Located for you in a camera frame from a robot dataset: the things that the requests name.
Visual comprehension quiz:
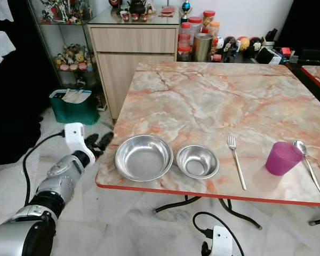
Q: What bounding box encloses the steel spoon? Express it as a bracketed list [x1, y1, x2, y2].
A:
[293, 139, 320, 195]

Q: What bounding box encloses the small trophy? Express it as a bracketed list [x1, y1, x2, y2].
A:
[180, 0, 193, 23]

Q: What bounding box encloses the light wooden cabinet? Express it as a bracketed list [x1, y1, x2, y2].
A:
[86, 10, 183, 121]

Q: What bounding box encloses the white lace cloth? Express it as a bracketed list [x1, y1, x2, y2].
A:
[0, 0, 14, 22]
[0, 30, 17, 69]

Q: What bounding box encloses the small steel bowl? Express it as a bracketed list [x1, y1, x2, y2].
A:
[175, 144, 220, 180]

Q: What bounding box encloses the dark teapot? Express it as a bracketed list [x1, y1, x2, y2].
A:
[127, 0, 148, 16]

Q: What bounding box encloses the black television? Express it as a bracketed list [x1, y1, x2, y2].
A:
[276, 0, 320, 52]

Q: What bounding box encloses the glass display cabinet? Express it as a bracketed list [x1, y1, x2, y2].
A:
[27, 0, 108, 111]

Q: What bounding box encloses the large steel bowl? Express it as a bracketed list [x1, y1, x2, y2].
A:
[114, 134, 174, 182]

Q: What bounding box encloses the red lid plastic jar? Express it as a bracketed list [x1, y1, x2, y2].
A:
[178, 22, 192, 50]
[187, 17, 204, 50]

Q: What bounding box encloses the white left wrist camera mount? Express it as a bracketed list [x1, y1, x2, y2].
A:
[64, 123, 96, 167]

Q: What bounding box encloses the purple plastic cup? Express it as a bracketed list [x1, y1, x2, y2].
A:
[265, 141, 304, 177]

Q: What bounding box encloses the steel fork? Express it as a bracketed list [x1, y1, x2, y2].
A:
[227, 135, 248, 191]

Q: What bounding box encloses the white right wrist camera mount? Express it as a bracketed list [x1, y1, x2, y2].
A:
[211, 225, 235, 256]

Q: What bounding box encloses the green bag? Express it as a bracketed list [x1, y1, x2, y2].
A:
[49, 89, 101, 126]

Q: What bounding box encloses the marble top folding table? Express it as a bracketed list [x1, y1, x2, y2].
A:
[95, 60, 320, 231]
[299, 65, 320, 98]

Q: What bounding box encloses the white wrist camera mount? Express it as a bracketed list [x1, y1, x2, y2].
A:
[64, 123, 96, 167]
[211, 225, 235, 256]

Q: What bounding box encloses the round metal tin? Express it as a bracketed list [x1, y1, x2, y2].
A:
[191, 33, 214, 63]

